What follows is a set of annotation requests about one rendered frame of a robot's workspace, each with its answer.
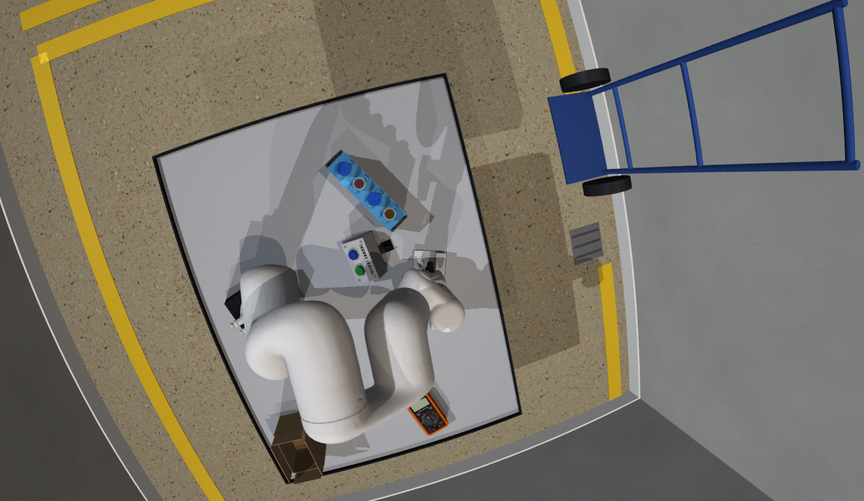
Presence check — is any black table edge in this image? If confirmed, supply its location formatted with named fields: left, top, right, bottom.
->
left=152, top=73, right=522, bottom=484

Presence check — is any orange digital multimeter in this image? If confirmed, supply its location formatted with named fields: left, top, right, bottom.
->
left=408, top=392, right=448, bottom=436

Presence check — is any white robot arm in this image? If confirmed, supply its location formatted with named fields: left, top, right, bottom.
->
left=230, top=264, right=465, bottom=444

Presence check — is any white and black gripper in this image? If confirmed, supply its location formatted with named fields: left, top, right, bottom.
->
left=423, top=262, right=447, bottom=287

